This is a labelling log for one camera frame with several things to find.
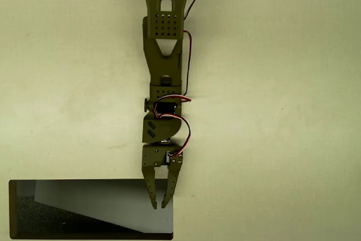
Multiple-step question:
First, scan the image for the dark rectangular bin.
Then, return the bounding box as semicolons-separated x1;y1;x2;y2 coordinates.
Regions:
8;178;174;240

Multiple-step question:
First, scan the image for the short red white servo cable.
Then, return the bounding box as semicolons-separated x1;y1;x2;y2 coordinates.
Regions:
157;113;192;158

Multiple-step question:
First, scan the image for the long red black arm cable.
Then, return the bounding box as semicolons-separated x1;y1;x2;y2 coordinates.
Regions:
153;0;209;120

